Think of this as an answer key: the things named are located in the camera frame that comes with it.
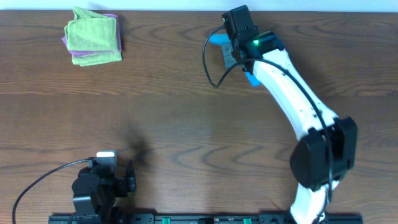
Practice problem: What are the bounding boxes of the blue microfiber cloth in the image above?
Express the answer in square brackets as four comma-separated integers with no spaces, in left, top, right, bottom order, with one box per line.
[208,33,262,88]

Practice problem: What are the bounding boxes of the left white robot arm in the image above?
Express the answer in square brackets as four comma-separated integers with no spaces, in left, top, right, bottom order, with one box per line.
[72,157,137,223]

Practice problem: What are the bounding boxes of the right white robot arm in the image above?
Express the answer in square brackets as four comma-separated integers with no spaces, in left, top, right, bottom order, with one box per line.
[226,29,363,223]

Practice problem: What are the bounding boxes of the bottom green folded cloth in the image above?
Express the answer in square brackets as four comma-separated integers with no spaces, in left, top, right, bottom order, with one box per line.
[72,52,123,67]

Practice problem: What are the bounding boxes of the green folded cloth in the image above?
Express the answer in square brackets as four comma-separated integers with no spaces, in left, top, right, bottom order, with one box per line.
[64,7,119,52]
[72,52,123,67]

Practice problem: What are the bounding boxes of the purple folded cloth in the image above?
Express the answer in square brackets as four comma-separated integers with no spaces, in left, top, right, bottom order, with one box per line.
[62,14,122,57]

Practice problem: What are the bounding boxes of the top green folded cloth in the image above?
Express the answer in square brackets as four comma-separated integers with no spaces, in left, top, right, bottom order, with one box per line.
[64,7,119,52]

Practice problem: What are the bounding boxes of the right black camera cable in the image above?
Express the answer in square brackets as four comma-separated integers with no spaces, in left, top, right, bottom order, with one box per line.
[201,25,335,203]

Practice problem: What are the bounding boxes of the black camera cable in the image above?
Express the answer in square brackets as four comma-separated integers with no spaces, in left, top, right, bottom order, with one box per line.
[12,158,94,224]
[201,25,335,203]

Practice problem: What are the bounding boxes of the left black camera cable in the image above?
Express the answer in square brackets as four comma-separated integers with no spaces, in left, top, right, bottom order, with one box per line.
[12,158,94,224]

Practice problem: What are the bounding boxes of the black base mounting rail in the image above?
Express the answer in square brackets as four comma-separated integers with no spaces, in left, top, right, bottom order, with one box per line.
[48,213,364,224]

